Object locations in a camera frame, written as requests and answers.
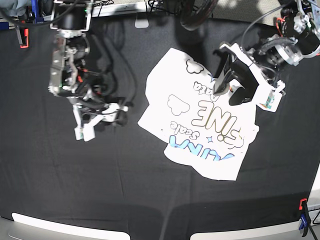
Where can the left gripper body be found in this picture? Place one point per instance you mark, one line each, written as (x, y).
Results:
(265, 76)

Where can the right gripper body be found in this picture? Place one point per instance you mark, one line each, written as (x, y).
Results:
(110, 114)

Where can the white printed t-shirt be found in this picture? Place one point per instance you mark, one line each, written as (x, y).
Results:
(201, 130)

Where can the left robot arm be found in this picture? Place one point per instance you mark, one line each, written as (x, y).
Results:
(298, 38)

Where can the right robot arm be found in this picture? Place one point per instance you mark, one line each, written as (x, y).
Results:
(88, 91)

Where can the black table cloth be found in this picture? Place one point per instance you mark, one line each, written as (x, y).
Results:
(121, 180)

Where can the red clamp upper left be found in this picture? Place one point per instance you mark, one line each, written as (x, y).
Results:
(24, 38)

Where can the red clamp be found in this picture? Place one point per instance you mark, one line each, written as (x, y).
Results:
(303, 204)
(24, 38)

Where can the red clamp lower right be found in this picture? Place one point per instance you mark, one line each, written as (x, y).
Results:
(303, 204)

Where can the blue clamp lower right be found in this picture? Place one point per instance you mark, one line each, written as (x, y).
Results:
(305, 222)

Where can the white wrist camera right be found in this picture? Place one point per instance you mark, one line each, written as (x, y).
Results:
(85, 131)

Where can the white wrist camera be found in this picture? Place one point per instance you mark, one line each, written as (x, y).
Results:
(274, 98)
(85, 131)

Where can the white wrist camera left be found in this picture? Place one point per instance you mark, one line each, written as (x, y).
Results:
(274, 98)

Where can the camera mount pole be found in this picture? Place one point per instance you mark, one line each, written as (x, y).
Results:
(190, 18)

